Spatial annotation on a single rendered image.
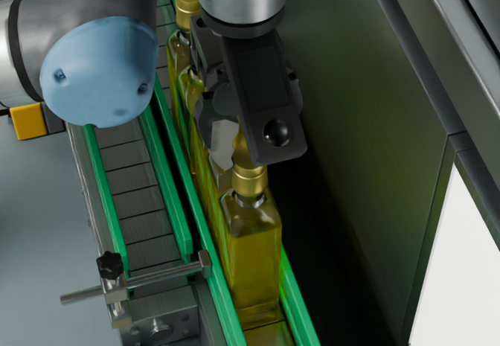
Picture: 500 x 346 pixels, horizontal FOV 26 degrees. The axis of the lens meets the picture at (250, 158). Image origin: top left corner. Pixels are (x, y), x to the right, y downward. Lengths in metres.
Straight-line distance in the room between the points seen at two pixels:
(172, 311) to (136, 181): 0.20
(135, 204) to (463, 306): 0.54
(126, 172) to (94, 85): 0.68
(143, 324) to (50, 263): 0.25
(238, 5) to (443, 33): 0.16
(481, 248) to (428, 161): 0.10
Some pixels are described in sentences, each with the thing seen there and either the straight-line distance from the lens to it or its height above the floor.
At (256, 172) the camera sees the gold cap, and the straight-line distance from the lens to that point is 1.03.
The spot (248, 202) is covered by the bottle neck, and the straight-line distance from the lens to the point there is 1.08.
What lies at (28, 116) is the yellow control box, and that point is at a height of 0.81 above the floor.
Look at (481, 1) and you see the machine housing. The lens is 0.83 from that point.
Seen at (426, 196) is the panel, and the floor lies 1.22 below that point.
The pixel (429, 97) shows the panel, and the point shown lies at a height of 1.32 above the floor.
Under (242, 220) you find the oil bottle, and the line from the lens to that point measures 1.09.
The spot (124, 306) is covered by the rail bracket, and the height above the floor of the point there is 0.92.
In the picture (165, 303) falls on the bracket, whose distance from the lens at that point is 1.27.
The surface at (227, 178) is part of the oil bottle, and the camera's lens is 1.12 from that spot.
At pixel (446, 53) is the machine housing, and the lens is 0.85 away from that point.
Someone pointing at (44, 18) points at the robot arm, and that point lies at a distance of 0.74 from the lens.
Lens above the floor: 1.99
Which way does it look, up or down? 53 degrees down
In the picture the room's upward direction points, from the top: straight up
